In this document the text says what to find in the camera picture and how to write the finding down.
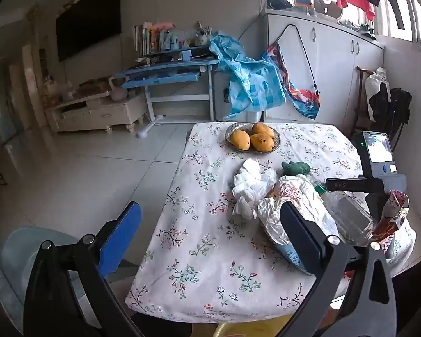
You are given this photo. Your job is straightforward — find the white jug vase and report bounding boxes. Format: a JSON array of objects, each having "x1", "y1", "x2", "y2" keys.
[{"x1": 108, "y1": 76, "x2": 129, "y2": 102}]

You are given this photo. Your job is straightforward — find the foil snack bag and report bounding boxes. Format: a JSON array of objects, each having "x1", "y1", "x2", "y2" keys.
[{"x1": 257, "y1": 175, "x2": 328, "y2": 276}]

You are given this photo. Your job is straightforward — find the black cord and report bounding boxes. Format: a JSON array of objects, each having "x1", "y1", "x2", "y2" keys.
[{"x1": 277, "y1": 24, "x2": 319, "y2": 95}]

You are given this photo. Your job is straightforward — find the pen holder cup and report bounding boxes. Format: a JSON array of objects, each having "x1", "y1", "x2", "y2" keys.
[{"x1": 196, "y1": 21, "x2": 213, "y2": 46}]

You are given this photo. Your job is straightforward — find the cream television cabinet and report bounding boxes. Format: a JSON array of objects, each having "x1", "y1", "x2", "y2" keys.
[{"x1": 45, "y1": 91, "x2": 147, "y2": 134}]

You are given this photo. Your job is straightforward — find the white tissue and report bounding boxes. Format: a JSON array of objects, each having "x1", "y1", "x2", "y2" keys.
[{"x1": 232, "y1": 158, "x2": 278, "y2": 220}]

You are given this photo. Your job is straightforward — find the yellow mango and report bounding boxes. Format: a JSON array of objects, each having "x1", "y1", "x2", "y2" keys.
[
  {"x1": 251, "y1": 123, "x2": 275, "y2": 137},
  {"x1": 230, "y1": 130, "x2": 250, "y2": 149},
  {"x1": 250, "y1": 134, "x2": 275, "y2": 152}
]

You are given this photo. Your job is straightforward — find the blue study desk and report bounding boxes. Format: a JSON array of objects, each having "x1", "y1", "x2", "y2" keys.
[{"x1": 114, "y1": 47, "x2": 220, "y2": 139}]

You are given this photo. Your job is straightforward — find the green plush toy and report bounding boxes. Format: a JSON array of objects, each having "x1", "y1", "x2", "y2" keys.
[{"x1": 281, "y1": 161, "x2": 311, "y2": 177}]

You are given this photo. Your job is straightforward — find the floral white tablecloth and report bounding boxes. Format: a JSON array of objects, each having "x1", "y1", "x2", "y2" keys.
[{"x1": 125, "y1": 122, "x2": 416, "y2": 324}]

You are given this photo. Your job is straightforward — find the black television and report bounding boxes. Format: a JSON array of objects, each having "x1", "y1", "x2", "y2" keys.
[{"x1": 55, "y1": 0, "x2": 122, "y2": 62}]

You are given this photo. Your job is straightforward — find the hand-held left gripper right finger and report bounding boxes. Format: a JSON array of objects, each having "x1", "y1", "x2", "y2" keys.
[{"x1": 277, "y1": 202, "x2": 397, "y2": 337}]

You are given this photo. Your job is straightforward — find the black folding chair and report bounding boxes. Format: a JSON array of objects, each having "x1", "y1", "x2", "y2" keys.
[{"x1": 368, "y1": 82, "x2": 413, "y2": 148}]

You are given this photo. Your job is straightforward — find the metal fruit plate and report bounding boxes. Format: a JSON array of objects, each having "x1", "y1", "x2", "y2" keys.
[{"x1": 225, "y1": 123, "x2": 281, "y2": 154}]

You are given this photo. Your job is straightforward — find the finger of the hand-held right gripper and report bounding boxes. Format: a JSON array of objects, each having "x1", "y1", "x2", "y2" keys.
[{"x1": 326, "y1": 178, "x2": 369, "y2": 193}]

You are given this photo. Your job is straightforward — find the white bag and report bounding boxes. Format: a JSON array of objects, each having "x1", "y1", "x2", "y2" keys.
[{"x1": 365, "y1": 67, "x2": 390, "y2": 120}]

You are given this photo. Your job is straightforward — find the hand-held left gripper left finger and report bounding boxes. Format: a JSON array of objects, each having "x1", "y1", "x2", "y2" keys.
[{"x1": 23, "y1": 202, "x2": 144, "y2": 337}]

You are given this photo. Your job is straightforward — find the wooden rack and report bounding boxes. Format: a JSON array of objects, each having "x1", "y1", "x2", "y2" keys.
[{"x1": 351, "y1": 66, "x2": 376, "y2": 134}]

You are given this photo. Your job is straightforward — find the dark hanging strap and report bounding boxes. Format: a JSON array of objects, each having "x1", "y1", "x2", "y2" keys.
[{"x1": 382, "y1": 0, "x2": 406, "y2": 31}]

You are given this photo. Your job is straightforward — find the yellow plastic basin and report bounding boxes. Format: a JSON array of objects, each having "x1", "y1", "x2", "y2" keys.
[{"x1": 213, "y1": 314, "x2": 292, "y2": 337}]

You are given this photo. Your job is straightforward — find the white cabinet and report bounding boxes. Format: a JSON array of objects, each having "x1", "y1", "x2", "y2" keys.
[{"x1": 265, "y1": 9, "x2": 386, "y2": 130}]

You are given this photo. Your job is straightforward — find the row of books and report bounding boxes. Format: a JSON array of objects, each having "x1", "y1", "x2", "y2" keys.
[{"x1": 132, "y1": 21, "x2": 178, "y2": 57}]

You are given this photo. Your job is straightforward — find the colourful printed bag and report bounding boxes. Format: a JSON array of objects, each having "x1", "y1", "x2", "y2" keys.
[{"x1": 261, "y1": 41, "x2": 321, "y2": 120}]

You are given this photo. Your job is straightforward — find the blue checked plastic sheet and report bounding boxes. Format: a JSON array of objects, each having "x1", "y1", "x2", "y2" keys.
[{"x1": 209, "y1": 34, "x2": 286, "y2": 120}]

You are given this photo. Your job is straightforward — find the brown round board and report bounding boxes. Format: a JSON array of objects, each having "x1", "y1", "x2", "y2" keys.
[{"x1": 314, "y1": 0, "x2": 343, "y2": 19}]

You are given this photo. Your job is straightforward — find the clear plastic bottle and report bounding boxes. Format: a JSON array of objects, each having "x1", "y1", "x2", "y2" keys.
[{"x1": 310, "y1": 179, "x2": 376, "y2": 246}]

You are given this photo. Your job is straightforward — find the red snack packet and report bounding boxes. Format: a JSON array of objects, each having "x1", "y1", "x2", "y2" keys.
[{"x1": 372, "y1": 190, "x2": 411, "y2": 246}]

